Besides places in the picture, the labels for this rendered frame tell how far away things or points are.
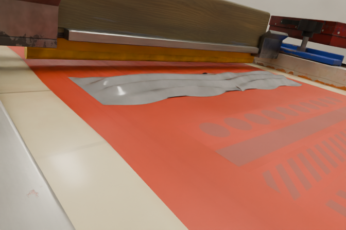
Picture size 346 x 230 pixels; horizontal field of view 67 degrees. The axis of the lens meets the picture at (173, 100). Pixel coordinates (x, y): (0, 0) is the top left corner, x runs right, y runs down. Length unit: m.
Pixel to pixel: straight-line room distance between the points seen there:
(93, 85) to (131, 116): 0.06
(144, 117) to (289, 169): 0.10
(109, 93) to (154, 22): 0.15
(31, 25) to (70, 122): 0.12
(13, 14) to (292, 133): 0.25
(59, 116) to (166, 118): 0.07
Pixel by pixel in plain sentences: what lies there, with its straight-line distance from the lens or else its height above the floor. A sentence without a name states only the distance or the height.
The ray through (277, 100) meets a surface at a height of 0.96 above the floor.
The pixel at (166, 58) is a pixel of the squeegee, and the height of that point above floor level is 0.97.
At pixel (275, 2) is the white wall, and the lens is 2.61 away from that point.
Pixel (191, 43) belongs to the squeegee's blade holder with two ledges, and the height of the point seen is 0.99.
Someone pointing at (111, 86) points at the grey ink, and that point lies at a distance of 0.22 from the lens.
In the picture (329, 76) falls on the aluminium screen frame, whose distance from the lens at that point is 0.55.
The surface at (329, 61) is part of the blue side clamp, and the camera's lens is 0.55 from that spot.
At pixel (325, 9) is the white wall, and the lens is 2.43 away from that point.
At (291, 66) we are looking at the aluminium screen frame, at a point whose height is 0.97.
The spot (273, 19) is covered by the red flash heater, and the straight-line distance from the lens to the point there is 1.52.
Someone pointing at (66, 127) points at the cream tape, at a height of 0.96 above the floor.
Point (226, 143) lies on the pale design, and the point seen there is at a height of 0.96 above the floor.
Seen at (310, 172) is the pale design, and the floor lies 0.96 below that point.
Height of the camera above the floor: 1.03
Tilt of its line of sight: 18 degrees down
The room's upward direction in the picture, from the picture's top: 11 degrees clockwise
